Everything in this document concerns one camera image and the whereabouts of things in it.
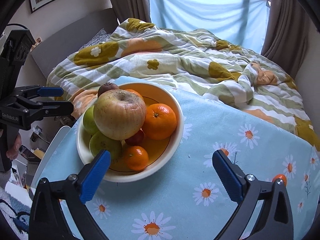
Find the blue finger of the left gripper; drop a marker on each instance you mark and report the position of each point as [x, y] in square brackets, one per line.
[42, 91]
[39, 110]

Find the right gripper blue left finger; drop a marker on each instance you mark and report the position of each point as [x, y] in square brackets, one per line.
[92, 174]

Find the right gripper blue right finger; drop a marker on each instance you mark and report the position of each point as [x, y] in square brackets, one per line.
[230, 175]

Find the green apple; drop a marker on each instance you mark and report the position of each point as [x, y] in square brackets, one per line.
[100, 142]
[89, 122]

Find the small orange tomato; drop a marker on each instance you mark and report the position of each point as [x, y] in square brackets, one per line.
[136, 139]
[136, 158]

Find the brown kiwi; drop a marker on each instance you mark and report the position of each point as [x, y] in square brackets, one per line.
[106, 87]

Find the large wrinkled apple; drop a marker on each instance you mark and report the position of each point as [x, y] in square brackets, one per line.
[119, 114]

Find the large orange mandarin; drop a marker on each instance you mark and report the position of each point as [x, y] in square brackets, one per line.
[160, 121]

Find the left hand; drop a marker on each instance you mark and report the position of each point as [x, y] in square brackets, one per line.
[13, 152]

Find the grey bed headboard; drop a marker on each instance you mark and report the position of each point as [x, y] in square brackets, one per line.
[69, 39]

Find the blue daisy tablecloth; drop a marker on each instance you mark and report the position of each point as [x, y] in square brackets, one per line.
[185, 199]

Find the red cherry tomato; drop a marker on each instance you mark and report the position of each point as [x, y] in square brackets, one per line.
[281, 177]

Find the white bowl with duck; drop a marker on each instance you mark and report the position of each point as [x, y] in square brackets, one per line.
[159, 151]

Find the green striped floral duvet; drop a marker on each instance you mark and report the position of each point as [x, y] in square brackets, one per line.
[195, 61]

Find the blue window cloth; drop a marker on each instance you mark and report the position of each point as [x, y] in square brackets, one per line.
[241, 22]

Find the right brown curtain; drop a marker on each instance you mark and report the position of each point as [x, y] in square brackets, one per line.
[286, 37]

